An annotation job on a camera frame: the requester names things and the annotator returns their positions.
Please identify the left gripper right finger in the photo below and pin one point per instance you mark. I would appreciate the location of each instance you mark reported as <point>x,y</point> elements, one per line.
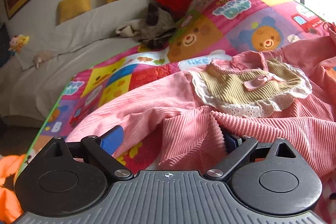
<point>239,150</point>

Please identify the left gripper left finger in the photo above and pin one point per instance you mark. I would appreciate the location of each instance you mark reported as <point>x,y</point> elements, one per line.
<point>98,151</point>

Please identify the pink corduroy child's dress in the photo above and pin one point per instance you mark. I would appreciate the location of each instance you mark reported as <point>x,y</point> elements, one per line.
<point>288,93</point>

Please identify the grey brown clothes pile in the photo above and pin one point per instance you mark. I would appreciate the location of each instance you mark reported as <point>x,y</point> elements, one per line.
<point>152,31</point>

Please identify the grey sofa with cover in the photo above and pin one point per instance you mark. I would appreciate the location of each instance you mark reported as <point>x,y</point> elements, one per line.
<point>28,93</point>

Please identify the orange garment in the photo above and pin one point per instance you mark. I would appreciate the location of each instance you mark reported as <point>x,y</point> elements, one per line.
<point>10,208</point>

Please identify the small beige plush toy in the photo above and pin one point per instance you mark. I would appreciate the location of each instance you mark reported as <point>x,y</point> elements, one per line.
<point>42,56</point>

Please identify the colourful cartoon play blanket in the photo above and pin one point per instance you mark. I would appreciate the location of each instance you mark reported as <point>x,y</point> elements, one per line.
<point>220,31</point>

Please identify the small colourful plush toy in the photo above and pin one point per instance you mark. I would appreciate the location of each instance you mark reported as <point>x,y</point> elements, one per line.
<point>17,43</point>

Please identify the yellow cushion left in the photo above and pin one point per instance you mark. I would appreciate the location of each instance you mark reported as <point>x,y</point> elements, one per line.
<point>68,9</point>

